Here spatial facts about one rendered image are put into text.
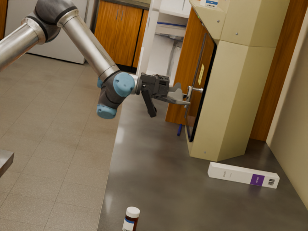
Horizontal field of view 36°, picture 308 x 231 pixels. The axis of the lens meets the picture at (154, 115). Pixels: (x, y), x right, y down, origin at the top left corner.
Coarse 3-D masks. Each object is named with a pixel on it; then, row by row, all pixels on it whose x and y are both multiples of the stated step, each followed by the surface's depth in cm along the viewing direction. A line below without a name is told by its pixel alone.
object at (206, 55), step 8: (208, 40) 191; (208, 48) 187; (208, 56) 183; (200, 64) 200; (208, 64) 179; (208, 72) 177; (192, 96) 204; (200, 96) 182; (192, 104) 198; (200, 104) 181; (192, 112) 194; (192, 120) 189; (192, 128) 185; (192, 136) 185
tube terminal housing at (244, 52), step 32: (224, 0) 179; (256, 0) 168; (288, 0) 181; (224, 32) 171; (256, 32) 173; (224, 64) 175; (256, 64) 181; (224, 96) 179; (256, 96) 191; (224, 128) 183
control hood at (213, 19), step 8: (192, 0) 191; (200, 8) 169; (208, 8) 170; (216, 8) 178; (200, 16) 170; (208, 16) 170; (216, 16) 170; (224, 16) 170; (208, 24) 170; (216, 24) 170; (216, 32) 171
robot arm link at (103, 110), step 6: (102, 90) 177; (102, 96) 173; (102, 102) 173; (108, 102) 170; (102, 108) 172; (108, 108) 172; (114, 108) 174; (102, 114) 174; (108, 114) 174; (114, 114) 174
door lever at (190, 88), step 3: (189, 87) 183; (192, 87) 183; (201, 87) 183; (189, 90) 183; (195, 90) 183; (198, 90) 183; (201, 90) 182; (189, 93) 183; (186, 96) 185; (189, 96) 184; (186, 99) 184; (189, 99) 184; (186, 105) 185
